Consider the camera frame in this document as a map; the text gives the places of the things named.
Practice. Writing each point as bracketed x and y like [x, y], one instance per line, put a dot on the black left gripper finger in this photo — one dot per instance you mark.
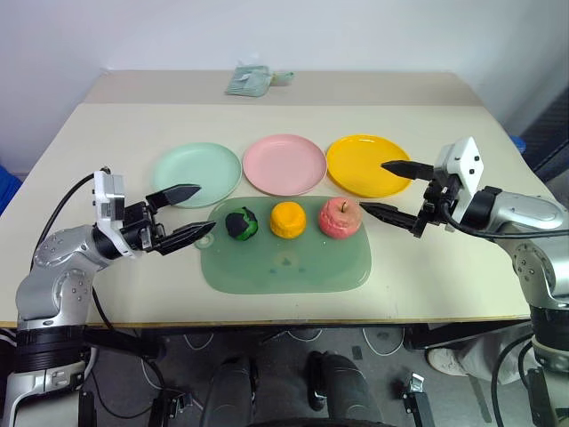
[189, 236]
[178, 194]

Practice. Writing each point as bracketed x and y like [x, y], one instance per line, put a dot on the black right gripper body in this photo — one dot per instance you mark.
[438, 202]

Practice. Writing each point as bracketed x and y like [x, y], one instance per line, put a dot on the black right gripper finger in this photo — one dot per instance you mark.
[389, 213]
[406, 169]

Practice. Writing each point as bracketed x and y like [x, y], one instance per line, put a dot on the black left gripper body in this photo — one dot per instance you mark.
[141, 224]

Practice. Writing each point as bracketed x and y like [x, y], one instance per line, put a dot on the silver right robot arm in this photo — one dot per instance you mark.
[524, 213]

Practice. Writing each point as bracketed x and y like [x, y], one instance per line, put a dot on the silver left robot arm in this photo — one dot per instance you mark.
[53, 267]

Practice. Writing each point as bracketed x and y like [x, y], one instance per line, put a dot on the mint green plate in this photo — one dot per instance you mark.
[195, 171]

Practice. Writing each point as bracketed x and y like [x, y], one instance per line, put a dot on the yellow plate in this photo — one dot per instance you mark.
[360, 164]

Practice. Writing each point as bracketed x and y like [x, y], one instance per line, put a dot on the green and black toy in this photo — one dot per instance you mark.
[241, 223]

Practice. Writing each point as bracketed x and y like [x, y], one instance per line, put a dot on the orange fruit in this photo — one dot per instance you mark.
[288, 219]

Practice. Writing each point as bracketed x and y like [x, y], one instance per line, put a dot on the pink plate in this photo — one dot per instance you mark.
[284, 164]

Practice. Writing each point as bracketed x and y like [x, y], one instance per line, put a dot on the red apple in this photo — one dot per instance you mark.
[339, 220]

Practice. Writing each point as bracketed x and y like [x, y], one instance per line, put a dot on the translucent green mat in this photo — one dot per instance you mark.
[284, 267]

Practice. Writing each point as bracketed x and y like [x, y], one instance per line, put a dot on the narrow beige table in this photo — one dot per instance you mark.
[178, 86]

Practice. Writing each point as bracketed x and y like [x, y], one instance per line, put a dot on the large beige table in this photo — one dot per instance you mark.
[284, 124]

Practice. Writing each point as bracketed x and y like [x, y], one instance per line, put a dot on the black textured panel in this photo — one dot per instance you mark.
[549, 133]

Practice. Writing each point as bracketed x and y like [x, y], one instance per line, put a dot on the crumpled green cloth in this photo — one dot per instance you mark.
[248, 81]

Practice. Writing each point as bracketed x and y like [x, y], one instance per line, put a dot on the blue object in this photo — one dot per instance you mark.
[9, 187]

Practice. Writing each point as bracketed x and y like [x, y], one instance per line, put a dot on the small clear plastic bag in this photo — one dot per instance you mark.
[282, 78]

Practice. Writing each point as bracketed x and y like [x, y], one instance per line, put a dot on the white sneaker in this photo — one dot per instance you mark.
[444, 361]

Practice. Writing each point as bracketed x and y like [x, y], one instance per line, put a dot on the dark rounded robot leg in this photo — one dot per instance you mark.
[229, 391]
[342, 387]

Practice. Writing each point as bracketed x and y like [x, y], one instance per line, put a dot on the grey trouser leg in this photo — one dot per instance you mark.
[493, 356]

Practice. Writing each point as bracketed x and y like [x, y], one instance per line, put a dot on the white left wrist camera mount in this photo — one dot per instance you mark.
[109, 200]

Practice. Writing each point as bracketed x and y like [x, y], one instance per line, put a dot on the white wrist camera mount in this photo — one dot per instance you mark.
[109, 200]
[464, 164]

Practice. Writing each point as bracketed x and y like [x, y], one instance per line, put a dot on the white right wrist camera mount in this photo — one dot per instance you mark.
[464, 164]

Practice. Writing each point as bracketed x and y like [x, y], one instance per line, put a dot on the black table frame bar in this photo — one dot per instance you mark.
[462, 335]
[122, 341]

